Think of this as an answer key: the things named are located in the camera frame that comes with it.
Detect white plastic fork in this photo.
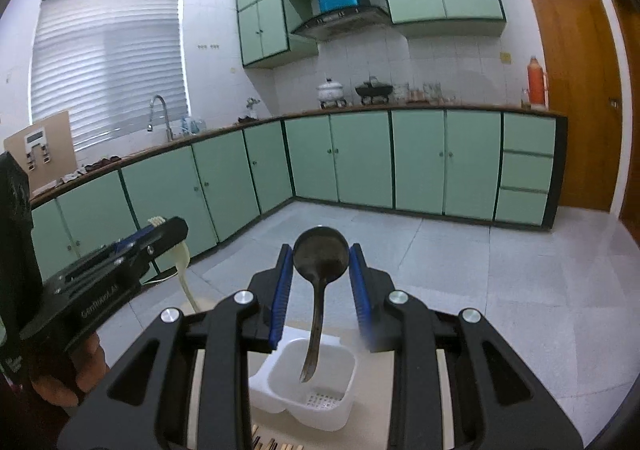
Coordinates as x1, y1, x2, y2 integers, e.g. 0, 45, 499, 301
169, 241, 202, 314

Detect metal spoon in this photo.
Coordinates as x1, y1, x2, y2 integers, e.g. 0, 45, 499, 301
293, 226, 349, 383

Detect plain wooden chopstick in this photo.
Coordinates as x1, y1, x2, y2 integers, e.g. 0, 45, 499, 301
264, 438, 304, 450

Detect chrome kitchen faucet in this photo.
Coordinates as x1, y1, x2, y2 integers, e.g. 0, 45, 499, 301
146, 94, 174, 143

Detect green lower kitchen cabinets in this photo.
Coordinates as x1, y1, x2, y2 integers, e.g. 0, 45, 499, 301
32, 107, 568, 277

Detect left hand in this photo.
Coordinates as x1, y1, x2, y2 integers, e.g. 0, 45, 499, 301
29, 332, 110, 408

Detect white two-compartment utensil holder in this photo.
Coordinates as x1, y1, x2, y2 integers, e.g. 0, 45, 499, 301
248, 327, 359, 432

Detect white window blinds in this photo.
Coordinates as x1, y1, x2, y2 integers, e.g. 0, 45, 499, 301
28, 0, 191, 150

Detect white cooking pot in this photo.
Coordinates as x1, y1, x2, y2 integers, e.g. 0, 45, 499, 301
317, 78, 346, 109

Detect brown wooden door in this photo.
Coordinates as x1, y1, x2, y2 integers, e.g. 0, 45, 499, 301
612, 0, 639, 244
532, 0, 622, 212

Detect black wok pan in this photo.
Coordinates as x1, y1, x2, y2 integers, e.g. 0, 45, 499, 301
356, 76, 394, 105

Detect black range hood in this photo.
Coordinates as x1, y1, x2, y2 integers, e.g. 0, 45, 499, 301
293, 5, 392, 42

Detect orange thermos flask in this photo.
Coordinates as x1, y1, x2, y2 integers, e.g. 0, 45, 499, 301
527, 56, 547, 107

